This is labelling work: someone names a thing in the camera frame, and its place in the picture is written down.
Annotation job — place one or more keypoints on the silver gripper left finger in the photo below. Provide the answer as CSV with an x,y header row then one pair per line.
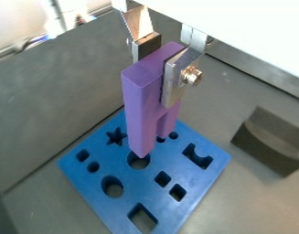
x,y
144,40

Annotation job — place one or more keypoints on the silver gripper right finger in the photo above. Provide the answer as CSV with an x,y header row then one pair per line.
x,y
181,67

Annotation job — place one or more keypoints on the blue shape-sorting board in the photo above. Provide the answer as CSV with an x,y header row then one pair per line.
x,y
144,195

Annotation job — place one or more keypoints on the purple double-square peg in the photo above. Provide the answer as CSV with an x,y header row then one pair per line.
x,y
149,119

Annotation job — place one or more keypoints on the dark grey foam block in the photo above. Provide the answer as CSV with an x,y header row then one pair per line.
x,y
271,139

